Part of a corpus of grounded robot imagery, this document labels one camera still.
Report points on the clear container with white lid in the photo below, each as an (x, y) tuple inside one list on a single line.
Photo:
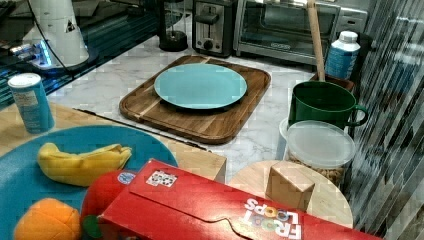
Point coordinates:
[(320, 146)]

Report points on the red plush apple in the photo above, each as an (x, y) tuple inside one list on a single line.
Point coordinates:
[(100, 194)]

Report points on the yellow plush banana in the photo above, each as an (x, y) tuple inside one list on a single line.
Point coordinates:
[(84, 168)]

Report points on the red Froot Loops box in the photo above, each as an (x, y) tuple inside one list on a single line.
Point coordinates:
[(164, 202)]

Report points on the green mug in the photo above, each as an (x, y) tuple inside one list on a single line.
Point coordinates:
[(326, 102)]

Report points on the silver toaster oven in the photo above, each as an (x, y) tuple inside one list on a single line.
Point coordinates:
[(281, 29)]

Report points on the blue white bottle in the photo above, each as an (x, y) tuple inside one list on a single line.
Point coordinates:
[(342, 55)]

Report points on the light wooden block board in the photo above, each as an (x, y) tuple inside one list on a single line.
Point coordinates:
[(190, 158)]

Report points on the blue cylindrical can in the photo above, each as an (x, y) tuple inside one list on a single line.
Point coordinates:
[(30, 98)]

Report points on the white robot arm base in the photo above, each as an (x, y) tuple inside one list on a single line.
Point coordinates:
[(58, 39)]

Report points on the light blue round plate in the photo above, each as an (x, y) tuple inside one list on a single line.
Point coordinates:
[(200, 86)]

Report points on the wooden stick handle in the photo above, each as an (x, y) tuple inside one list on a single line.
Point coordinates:
[(316, 38)]

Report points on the orange plush fruit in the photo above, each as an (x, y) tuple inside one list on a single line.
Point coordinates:
[(49, 219)]

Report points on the black silver toaster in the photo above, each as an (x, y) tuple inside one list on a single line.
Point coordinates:
[(213, 27)]

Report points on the wooden cutting board tray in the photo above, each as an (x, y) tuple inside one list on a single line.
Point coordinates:
[(214, 126)]

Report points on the brown wooden holder box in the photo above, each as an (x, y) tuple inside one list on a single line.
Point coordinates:
[(340, 81)]

